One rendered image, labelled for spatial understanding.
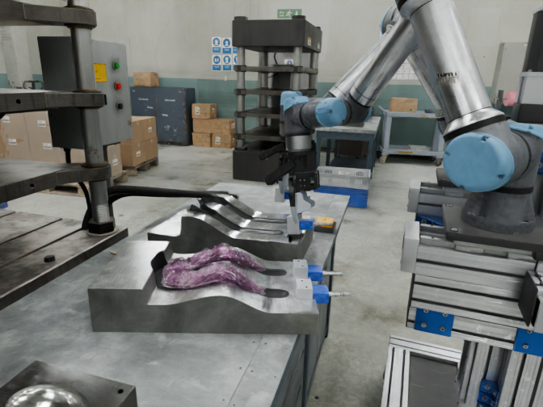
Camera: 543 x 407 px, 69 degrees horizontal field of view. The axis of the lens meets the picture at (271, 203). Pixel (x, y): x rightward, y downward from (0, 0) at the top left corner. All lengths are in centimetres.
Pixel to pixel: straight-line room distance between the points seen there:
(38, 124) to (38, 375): 459
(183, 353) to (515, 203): 77
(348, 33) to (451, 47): 683
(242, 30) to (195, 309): 465
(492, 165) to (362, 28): 693
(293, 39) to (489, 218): 435
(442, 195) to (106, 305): 110
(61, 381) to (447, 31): 93
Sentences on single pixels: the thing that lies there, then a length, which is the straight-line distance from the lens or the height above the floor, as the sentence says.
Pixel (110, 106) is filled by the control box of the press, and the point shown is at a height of 122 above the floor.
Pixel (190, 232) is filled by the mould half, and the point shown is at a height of 88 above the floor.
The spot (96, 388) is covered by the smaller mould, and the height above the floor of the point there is 87.
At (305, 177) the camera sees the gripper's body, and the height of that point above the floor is 108.
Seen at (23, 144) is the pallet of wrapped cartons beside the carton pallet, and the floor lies 55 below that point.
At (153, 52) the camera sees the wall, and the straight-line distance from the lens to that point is 899.
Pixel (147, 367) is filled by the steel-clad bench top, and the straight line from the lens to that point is 88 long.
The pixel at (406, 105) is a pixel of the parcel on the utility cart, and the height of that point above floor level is 97.
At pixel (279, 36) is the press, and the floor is 182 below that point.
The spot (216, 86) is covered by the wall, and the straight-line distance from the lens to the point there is 834.
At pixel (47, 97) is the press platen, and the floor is 127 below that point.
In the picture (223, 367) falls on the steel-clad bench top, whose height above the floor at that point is 80.
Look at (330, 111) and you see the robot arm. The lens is 107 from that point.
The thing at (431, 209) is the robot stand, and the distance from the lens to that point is 149.
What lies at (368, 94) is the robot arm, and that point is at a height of 131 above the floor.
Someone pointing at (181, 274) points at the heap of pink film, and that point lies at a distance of 98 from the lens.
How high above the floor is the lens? 135
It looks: 18 degrees down
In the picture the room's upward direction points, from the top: 1 degrees clockwise
